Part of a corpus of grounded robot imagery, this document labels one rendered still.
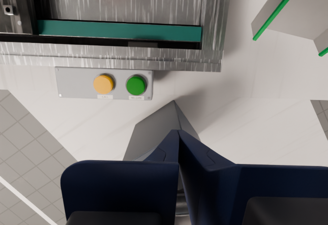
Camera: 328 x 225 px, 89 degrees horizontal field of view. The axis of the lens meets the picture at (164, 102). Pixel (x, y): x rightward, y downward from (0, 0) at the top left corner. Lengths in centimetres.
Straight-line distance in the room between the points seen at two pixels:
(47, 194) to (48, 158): 42
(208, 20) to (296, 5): 14
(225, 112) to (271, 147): 20
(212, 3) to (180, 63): 13
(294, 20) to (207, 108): 28
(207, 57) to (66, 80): 31
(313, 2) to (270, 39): 18
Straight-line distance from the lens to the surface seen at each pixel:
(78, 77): 41
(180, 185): 29
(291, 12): 38
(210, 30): 38
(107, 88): 38
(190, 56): 37
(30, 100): 61
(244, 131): 58
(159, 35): 38
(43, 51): 44
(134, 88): 36
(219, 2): 39
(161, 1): 42
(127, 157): 36
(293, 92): 61
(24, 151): 200
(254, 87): 54
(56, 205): 225
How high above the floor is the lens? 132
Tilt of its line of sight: 73 degrees down
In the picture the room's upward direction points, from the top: 177 degrees clockwise
